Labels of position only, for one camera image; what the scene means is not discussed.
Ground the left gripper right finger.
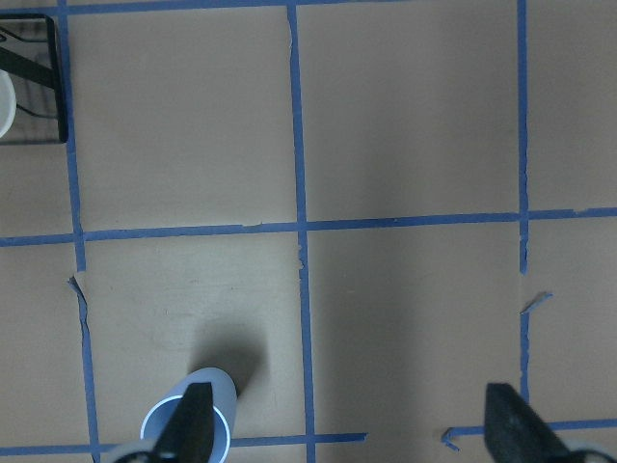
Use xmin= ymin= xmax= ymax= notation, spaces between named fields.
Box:
xmin=484 ymin=383 xmax=571 ymax=463

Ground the white mug front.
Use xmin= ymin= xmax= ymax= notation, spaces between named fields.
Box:
xmin=0 ymin=70 xmax=16 ymax=138

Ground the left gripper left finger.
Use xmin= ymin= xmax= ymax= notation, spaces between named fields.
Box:
xmin=149 ymin=383 xmax=214 ymax=463

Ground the black wire mug rack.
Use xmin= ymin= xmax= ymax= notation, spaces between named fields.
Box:
xmin=1 ymin=14 xmax=68 ymax=146

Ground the light blue cup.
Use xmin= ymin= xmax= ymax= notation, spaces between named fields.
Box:
xmin=108 ymin=367 xmax=239 ymax=463

